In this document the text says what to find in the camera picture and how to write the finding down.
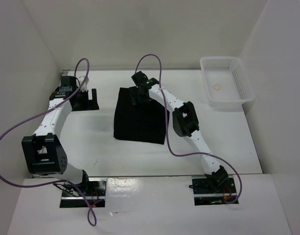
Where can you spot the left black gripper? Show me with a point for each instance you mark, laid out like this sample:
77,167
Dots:
89,105

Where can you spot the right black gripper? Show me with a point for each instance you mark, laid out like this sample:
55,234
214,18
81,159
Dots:
134,92

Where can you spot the black skirt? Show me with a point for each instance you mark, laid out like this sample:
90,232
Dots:
143,122

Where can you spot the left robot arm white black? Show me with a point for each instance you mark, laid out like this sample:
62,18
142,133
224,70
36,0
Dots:
77,176

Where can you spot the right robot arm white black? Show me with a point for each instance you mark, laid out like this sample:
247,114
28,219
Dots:
185,124

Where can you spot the white plastic perforated basket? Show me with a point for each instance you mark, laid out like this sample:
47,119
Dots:
229,73

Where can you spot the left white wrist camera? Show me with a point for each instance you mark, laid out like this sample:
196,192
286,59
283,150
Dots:
82,84

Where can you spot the orange ring basket mark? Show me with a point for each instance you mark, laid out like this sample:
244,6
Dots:
217,87

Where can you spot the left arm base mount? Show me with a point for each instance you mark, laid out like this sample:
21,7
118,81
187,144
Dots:
95,193

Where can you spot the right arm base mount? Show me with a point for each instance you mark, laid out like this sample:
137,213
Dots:
204,195

